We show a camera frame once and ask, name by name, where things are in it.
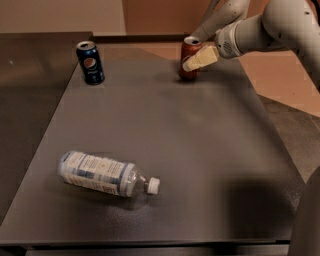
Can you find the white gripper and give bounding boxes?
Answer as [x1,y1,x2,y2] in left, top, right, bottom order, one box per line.
[182,22,242,72]

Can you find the blue pepsi can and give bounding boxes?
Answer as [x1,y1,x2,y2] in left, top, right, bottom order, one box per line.
[76,41,105,85]

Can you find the red coke can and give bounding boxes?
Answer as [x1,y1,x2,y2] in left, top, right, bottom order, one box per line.
[179,36,202,81]

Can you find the clear plastic water bottle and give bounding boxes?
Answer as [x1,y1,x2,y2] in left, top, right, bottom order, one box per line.
[58,151,160,198]

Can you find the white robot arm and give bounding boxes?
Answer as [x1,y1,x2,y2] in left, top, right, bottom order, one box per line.
[180,0,320,87]

